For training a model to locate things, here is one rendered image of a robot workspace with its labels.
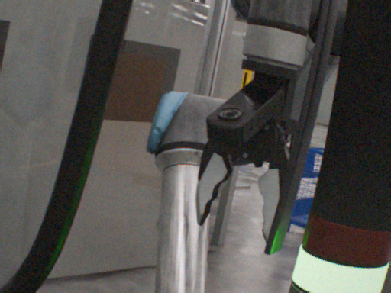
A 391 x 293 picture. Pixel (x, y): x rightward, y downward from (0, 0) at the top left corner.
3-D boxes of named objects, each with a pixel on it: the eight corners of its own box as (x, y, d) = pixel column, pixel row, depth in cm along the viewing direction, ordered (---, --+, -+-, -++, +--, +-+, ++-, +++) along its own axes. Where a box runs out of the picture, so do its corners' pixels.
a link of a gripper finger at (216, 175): (218, 220, 86) (254, 162, 83) (196, 226, 81) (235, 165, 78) (199, 207, 87) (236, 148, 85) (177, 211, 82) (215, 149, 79)
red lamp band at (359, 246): (316, 262, 20) (326, 225, 19) (291, 233, 23) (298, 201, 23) (404, 268, 20) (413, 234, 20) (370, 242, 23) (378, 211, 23)
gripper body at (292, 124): (295, 168, 83) (312, 74, 81) (271, 172, 75) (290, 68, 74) (241, 154, 86) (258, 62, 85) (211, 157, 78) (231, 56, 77)
